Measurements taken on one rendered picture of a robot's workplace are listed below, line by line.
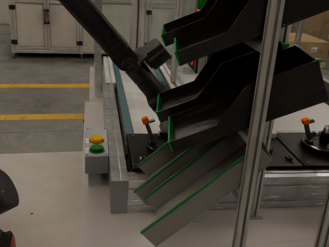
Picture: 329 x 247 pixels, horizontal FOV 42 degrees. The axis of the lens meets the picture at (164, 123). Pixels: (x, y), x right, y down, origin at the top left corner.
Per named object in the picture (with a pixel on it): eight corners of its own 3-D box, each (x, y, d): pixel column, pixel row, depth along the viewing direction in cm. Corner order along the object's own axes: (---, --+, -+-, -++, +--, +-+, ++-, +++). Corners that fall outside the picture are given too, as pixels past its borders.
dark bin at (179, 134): (172, 154, 76) (156, 117, 74) (172, 126, 89) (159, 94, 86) (328, 100, 72) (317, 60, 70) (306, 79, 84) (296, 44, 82)
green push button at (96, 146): (89, 156, 126) (89, 149, 125) (89, 150, 130) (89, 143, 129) (104, 155, 127) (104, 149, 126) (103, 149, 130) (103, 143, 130)
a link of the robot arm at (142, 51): (108, 46, 116) (119, 63, 110) (142, 18, 114) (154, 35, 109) (132, 71, 125) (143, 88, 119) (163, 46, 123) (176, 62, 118)
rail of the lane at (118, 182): (110, 213, 115) (111, 178, 111) (102, 103, 197) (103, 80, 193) (131, 213, 116) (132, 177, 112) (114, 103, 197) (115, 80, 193)
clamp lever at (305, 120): (307, 141, 135) (303, 120, 132) (304, 139, 137) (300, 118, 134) (318, 137, 135) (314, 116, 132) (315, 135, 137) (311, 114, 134)
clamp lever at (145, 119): (150, 142, 127) (141, 120, 124) (149, 139, 129) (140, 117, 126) (161, 138, 127) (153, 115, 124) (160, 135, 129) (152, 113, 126)
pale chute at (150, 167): (146, 205, 97) (132, 192, 96) (149, 177, 109) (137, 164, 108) (246, 129, 90) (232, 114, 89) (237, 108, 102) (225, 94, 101)
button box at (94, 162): (84, 174, 126) (84, 155, 124) (85, 144, 145) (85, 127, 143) (108, 173, 127) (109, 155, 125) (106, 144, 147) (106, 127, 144)
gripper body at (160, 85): (165, 85, 127) (150, 65, 124) (171, 95, 118) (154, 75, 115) (148, 98, 128) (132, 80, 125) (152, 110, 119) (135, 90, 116)
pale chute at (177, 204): (155, 247, 83) (139, 233, 82) (157, 209, 96) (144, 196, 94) (273, 162, 76) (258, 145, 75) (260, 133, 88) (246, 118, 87)
